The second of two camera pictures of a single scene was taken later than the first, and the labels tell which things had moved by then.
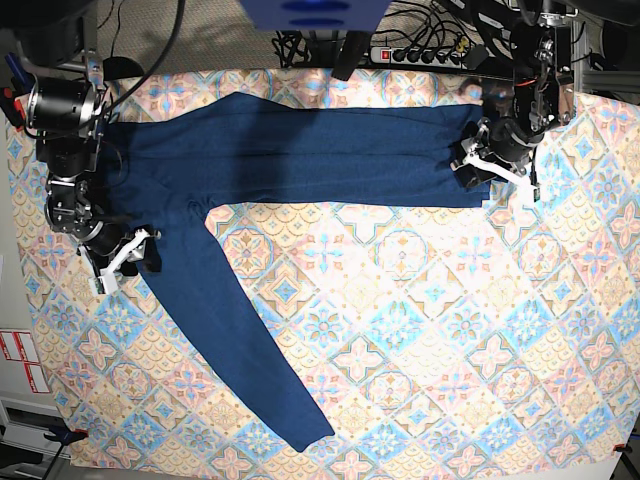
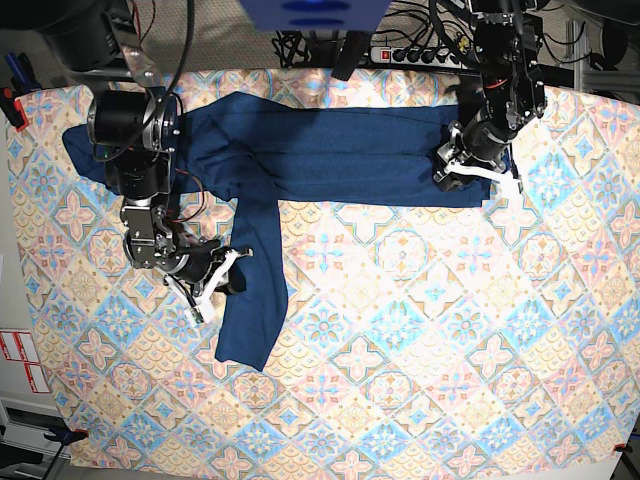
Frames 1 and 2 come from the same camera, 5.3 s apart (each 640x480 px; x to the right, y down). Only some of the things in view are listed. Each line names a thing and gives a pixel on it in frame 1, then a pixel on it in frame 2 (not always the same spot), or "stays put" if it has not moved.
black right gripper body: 107,240 -> 194,266
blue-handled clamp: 22,79 stays put
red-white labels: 19,346 stays put
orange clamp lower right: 622,448 stays put
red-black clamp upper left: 13,107 stays put
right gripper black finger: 145,258 -> 233,281
